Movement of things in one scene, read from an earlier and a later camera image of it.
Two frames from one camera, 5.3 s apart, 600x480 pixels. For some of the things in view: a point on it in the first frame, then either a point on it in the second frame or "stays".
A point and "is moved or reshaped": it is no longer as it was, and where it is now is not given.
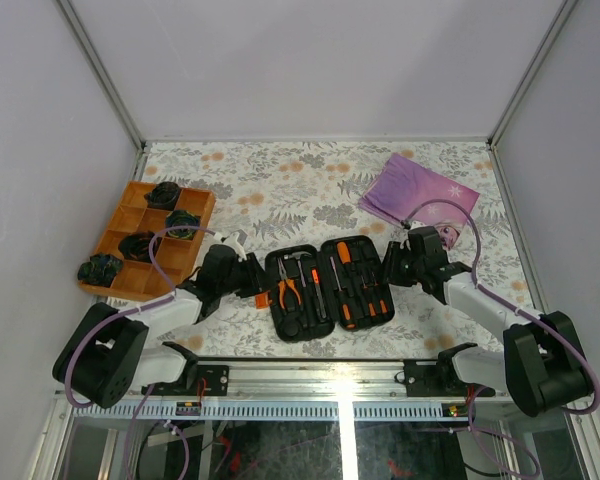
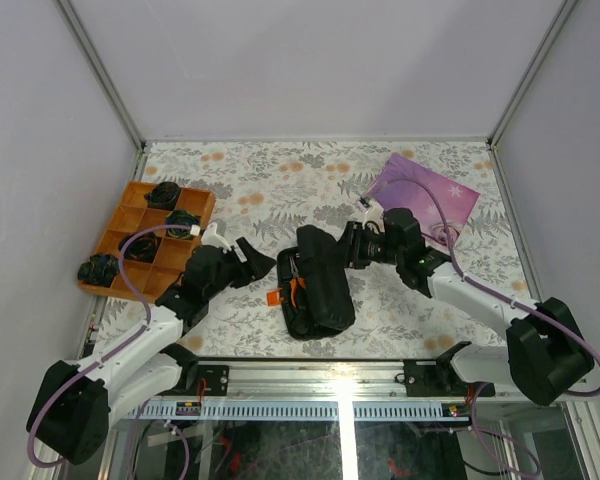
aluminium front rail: [297, 390] stays
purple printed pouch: [400, 186] stays
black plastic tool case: [314, 290] is moved or reshaped
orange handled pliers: [285, 282] → [295, 281]
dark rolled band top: [163, 196] stays
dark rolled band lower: [136, 246] stays
